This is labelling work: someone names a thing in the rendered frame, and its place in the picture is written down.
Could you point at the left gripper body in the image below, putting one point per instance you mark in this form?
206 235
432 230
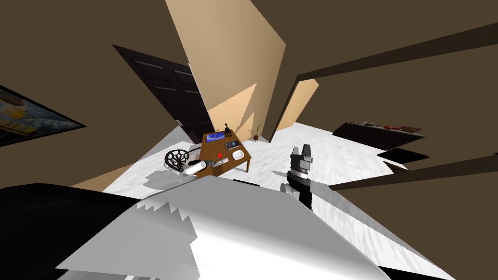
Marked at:
216 163

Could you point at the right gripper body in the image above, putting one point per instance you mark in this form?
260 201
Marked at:
300 164

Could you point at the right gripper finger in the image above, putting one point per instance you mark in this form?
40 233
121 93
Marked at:
306 151
295 151

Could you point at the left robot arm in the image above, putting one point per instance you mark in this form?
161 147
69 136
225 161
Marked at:
193 168

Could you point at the brown wooden desk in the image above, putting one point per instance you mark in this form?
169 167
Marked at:
210 152

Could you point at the white bowl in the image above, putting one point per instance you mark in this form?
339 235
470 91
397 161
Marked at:
237 154

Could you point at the blue screen laptop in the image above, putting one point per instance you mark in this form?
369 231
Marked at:
215 137

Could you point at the small potted plant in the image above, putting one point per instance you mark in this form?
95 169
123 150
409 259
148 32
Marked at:
256 134

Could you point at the dark long sideboard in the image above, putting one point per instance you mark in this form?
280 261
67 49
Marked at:
369 136

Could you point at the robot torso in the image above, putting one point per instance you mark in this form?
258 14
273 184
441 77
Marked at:
249 233

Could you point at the dark brown panel door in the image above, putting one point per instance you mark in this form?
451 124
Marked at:
171 89

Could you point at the black framed wall picture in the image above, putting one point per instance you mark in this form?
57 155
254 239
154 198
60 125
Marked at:
27 118

